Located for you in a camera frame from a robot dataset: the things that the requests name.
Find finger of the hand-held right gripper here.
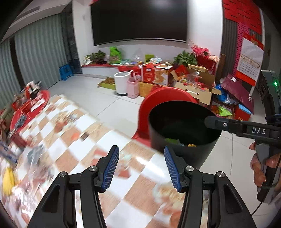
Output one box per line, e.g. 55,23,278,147
204,116,247,137

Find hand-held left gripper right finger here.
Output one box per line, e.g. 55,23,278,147
164,146,256,228

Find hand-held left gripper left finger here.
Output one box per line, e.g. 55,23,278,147
27,145,120,228

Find black round bin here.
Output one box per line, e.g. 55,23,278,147
148,101,222,170

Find person's right hand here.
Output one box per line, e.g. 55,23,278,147
249,141,281,187

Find red gift box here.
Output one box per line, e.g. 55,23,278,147
234,104,252,121

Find checkered printed tablecloth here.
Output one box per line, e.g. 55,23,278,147
0,94,211,228

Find blue plastic bag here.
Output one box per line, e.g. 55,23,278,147
216,85,233,103

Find maroon gift bag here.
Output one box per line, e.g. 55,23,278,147
221,73,254,114

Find open cardboard box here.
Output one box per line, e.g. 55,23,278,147
170,66,222,106

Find pink paper cutout hanging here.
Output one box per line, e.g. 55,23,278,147
234,22,248,76

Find red gift bag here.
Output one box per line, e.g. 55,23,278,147
196,55,217,76

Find red plastic stool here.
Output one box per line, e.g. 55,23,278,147
132,86,199,149

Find potted green plant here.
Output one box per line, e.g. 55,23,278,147
173,51,198,66
88,50,107,64

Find pink artificial flowers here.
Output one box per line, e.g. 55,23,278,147
190,41,220,62

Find golden patterned box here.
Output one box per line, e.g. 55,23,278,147
138,81,163,98

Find pink bag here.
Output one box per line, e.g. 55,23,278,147
127,70,141,98

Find white cylindrical bin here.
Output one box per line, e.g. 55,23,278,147
114,71,132,96

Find cardboard fruit tray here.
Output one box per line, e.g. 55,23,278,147
98,77,116,90

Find red round table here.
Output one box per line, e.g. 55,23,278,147
10,90,51,134

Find blue white patterned cloth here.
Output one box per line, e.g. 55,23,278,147
15,116,28,128

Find yellow crumpled bag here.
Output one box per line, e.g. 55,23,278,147
2,168,16,193

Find blue plastic stool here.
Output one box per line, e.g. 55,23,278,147
59,62,74,81

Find clear plastic bag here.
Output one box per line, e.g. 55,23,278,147
132,48,143,64

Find green snack bag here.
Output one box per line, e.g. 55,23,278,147
109,46,122,65

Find large black television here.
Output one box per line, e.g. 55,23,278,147
90,0,189,47

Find dark glass cabinet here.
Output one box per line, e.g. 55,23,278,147
60,3,83,75

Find grey-green curtain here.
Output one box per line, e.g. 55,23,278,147
0,43,17,103
13,16,66,81

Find wall calendar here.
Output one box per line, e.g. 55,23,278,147
234,33,265,86

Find black cable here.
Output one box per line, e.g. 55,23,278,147
250,200,264,218

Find red paper wall decoration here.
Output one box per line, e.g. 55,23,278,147
222,0,265,35

